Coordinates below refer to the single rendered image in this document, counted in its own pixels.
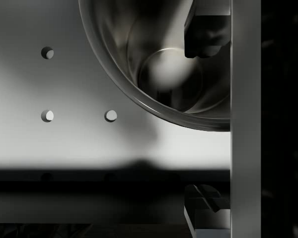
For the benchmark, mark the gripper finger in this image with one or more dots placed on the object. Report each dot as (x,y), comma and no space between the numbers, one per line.
(206,34)
(203,198)

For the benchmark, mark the yellow mug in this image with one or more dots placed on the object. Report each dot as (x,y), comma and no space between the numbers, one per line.
(109,37)

